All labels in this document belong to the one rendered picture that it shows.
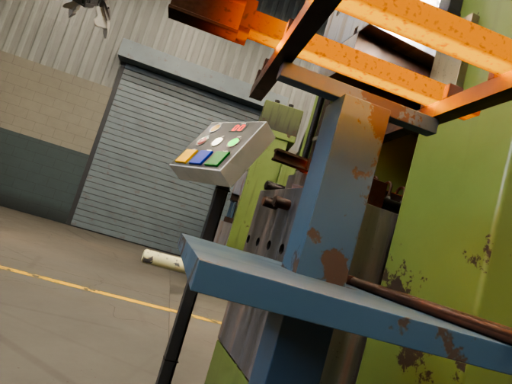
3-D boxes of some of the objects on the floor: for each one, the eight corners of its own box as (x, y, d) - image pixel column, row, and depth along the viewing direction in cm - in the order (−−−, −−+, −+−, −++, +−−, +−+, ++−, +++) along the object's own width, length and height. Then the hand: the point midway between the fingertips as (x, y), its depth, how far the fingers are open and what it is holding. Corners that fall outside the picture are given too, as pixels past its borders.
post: (143, 429, 150) (229, 148, 162) (142, 424, 154) (226, 150, 166) (154, 430, 151) (238, 152, 164) (153, 425, 155) (235, 153, 167)
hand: (89, 28), depth 133 cm, fingers open, 14 cm apart
